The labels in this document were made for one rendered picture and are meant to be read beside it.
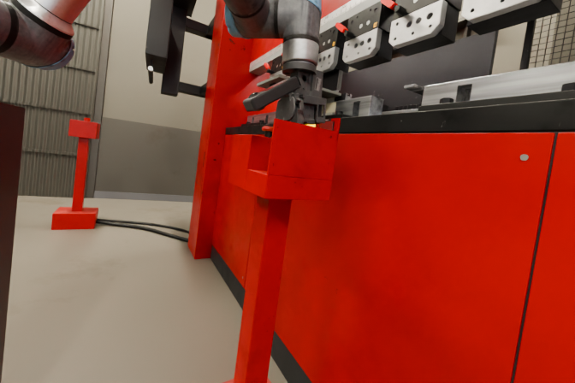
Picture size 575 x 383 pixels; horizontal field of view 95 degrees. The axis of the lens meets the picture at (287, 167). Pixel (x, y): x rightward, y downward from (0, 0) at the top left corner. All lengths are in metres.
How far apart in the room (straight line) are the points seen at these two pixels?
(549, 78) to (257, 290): 0.70
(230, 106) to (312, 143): 1.31
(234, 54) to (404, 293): 1.63
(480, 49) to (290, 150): 1.05
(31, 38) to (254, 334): 0.83
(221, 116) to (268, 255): 1.28
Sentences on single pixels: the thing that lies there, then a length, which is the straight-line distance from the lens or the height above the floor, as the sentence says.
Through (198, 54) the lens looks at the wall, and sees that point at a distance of 3.68.
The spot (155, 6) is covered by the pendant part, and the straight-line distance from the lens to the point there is 2.00.
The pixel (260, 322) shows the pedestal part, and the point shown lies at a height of 0.36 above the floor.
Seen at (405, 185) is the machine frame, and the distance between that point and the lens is 0.62.
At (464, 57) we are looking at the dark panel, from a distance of 1.41.
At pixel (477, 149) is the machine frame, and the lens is 0.56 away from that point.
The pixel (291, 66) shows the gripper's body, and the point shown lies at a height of 0.92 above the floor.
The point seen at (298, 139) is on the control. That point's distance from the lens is 0.52.
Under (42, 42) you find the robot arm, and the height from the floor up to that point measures 0.93.
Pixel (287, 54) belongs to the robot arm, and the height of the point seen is 0.95.
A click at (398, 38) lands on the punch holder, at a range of 0.89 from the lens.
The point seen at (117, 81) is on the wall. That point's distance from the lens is 3.60.
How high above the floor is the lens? 0.74
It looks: 3 degrees down
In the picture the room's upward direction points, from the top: 8 degrees clockwise
